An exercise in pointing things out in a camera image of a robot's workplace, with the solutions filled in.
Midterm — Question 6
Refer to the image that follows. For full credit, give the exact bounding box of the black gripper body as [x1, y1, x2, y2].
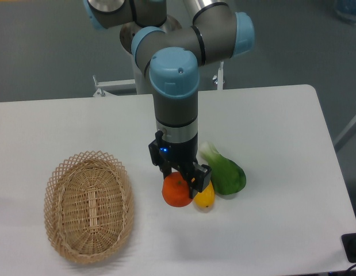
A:
[155, 131, 198, 171]

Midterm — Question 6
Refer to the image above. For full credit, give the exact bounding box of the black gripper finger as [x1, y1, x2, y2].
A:
[148, 140, 172, 178]
[177, 162, 212, 199]

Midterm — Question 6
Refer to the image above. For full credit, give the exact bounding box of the orange fruit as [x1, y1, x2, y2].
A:
[162, 172, 193, 208]

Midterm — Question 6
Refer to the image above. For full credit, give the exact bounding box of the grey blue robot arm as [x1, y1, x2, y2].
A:
[83, 1, 255, 198]

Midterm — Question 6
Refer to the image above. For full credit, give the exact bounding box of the yellow lemon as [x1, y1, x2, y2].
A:
[193, 181, 215, 209]

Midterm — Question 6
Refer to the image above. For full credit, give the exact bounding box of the green bok choy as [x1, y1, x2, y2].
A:
[198, 141, 247, 196]

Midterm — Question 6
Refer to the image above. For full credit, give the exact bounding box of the woven wicker basket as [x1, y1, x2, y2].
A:
[44, 151, 134, 265]

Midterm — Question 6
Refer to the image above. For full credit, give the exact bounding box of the blue object in corner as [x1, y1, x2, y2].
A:
[334, 0, 356, 25]

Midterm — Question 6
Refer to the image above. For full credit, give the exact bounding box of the white frame at right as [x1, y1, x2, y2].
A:
[333, 114, 356, 152]

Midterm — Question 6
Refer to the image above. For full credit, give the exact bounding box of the black device with cable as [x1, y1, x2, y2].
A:
[341, 233, 356, 274]

